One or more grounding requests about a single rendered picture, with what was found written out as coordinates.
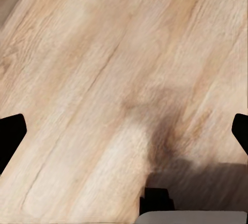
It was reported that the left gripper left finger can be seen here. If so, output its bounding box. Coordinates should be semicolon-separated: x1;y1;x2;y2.
0;114;27;175

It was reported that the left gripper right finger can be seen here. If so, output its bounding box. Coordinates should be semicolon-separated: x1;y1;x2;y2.
231;113;248;155

